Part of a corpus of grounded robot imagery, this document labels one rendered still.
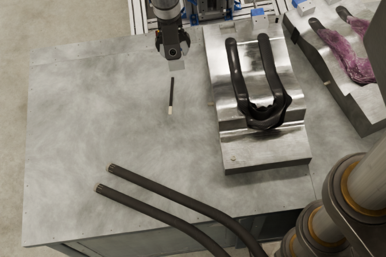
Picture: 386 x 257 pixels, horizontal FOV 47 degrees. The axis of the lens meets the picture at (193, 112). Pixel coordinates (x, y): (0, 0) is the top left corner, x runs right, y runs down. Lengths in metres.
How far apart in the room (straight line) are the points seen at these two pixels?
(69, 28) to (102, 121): 1.35
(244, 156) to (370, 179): 0.83
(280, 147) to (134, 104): 0.50
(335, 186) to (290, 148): 0.75
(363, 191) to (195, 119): 0.95
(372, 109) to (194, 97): 0.55
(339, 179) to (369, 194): 0.07
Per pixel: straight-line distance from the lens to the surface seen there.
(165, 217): 1.28
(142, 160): 1.41
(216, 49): 1.47
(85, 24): 2.76
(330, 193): 0.61
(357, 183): 0.57
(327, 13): 1.63
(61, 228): 1.42
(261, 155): 1.33
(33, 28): 2.86
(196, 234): 1.24
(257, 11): 1.54
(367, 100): 1.41
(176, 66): 1.39
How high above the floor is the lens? 2.11
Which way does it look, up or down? 64 degrees down
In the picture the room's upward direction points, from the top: 8 degrees counter-clockwise
